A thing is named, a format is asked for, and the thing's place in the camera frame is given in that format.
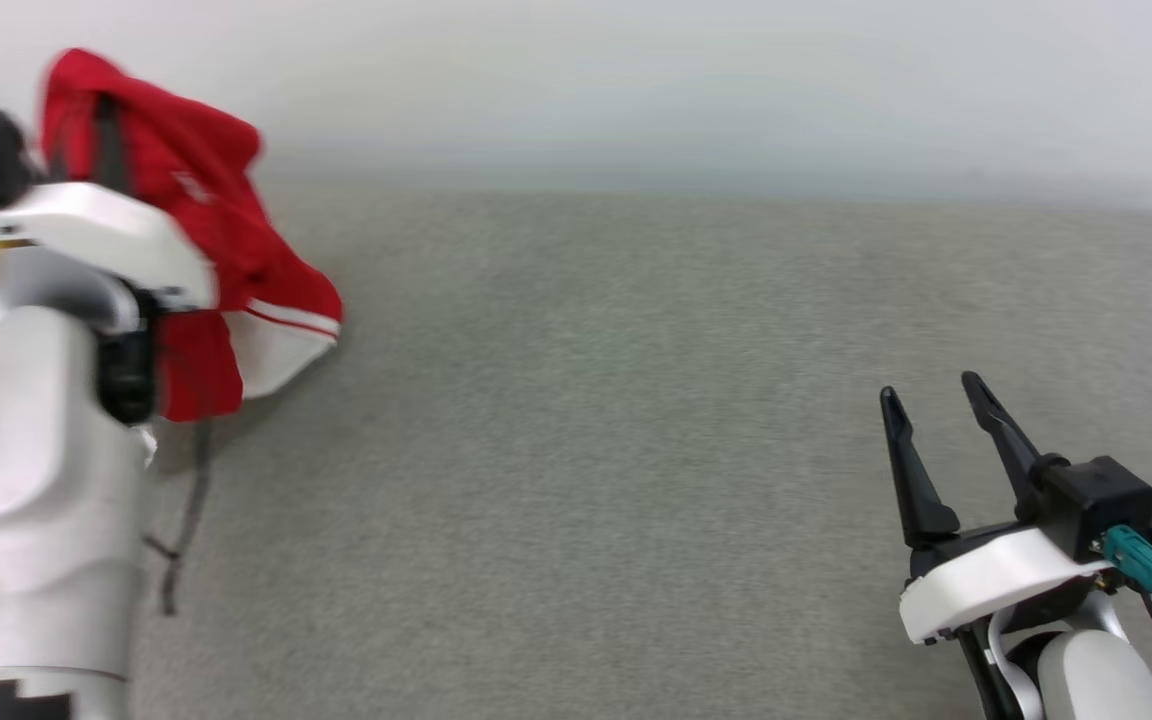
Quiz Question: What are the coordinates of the red and white basketball jersey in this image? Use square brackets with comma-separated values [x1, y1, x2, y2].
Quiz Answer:
[40, 47, 344, 423]

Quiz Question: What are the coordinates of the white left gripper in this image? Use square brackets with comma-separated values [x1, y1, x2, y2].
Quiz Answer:
[0, 93, 219, 315]

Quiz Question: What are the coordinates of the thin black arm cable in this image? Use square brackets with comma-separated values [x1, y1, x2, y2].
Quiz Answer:
[144, 418, 215, 617]

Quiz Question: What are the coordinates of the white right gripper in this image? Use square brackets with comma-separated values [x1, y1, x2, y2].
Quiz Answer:
[879, 371, 1119, 647]

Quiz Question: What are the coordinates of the grey fabric sofa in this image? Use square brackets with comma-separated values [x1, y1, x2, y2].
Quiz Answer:
[131, 183, 1152, 720]

